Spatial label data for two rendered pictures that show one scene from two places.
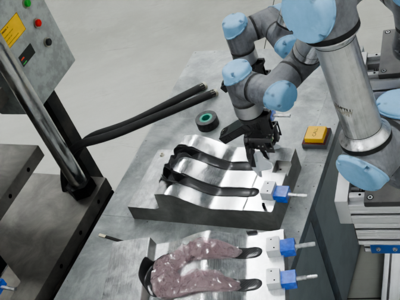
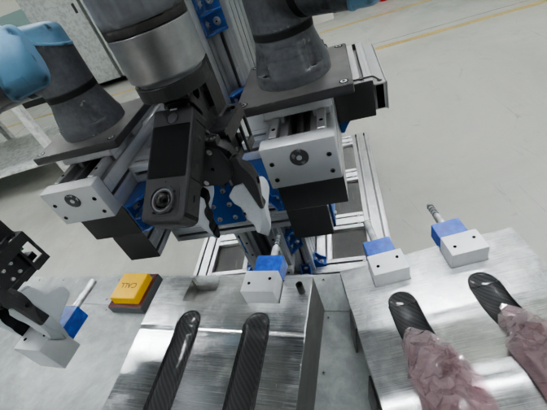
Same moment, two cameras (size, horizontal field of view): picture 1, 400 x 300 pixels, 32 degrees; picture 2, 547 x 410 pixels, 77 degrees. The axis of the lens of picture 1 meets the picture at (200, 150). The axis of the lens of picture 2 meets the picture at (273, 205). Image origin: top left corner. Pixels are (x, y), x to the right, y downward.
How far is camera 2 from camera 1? 183 cm
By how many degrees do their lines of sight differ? 73
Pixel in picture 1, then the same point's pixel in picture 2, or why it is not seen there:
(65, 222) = not seen: outside the picture
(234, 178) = (202, 384)
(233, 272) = (479, 327)
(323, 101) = not seen: hidden behind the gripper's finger
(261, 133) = (216, 117)
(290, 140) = (116, 338)
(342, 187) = (305, 136)
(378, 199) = (347, 75)
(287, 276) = (450, 229)
